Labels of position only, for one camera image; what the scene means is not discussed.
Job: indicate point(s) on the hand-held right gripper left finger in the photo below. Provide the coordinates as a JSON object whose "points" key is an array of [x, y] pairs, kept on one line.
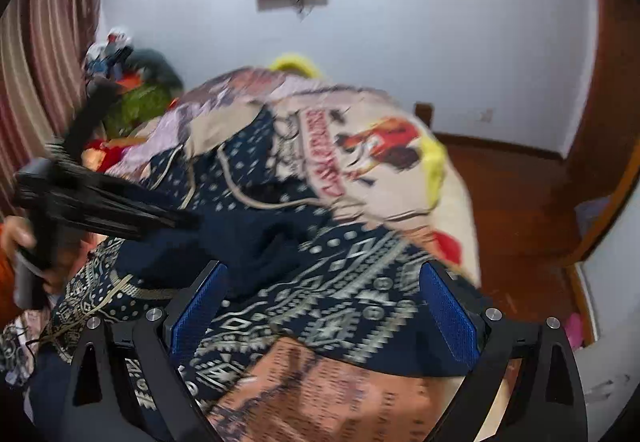
{"points": [[197, 309]]}

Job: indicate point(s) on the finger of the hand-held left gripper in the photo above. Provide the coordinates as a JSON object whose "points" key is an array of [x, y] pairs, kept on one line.
{"points": [[120, 224], [130, 202]]}

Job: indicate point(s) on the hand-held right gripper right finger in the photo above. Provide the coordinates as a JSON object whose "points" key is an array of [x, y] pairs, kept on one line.
{"points": [[450, 317]]}

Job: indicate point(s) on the navy patterned garment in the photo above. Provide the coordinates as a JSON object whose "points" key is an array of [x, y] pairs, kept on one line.
{"points": [[300, 282]]}

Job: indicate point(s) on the person's left hand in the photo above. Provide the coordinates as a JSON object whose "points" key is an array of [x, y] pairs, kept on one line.
{"points": [[15, 234]]}

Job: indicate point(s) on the red plush pillow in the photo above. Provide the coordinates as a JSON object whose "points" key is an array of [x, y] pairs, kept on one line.
{"points": [[102, 152]]}

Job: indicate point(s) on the green box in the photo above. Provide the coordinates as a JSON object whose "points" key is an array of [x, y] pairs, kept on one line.
{"points": [[137, 109]]}

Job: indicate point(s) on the pink item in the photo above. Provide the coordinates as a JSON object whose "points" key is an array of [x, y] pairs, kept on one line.
{"points": [[575, 328]]}

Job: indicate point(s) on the grey pillow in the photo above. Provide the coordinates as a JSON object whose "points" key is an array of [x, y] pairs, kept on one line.
{"points": [[157, 66]]}

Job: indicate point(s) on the striped curtain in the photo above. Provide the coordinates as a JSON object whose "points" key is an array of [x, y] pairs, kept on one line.
{"points": [[45, 46]]}

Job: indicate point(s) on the newspaper print blanket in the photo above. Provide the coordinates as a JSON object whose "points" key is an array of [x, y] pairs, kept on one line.
{"points": [[380, 171]]}

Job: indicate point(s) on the yellow cloth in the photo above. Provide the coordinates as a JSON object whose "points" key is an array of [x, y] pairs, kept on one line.
{"points": [[295, 61]]}

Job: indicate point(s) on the wooden bed post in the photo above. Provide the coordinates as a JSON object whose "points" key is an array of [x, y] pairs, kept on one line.
{"points": [[424, 114]]}

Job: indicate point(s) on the wooden door frame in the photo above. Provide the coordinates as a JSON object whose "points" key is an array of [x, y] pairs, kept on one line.
{"points": [[607, 96]]}

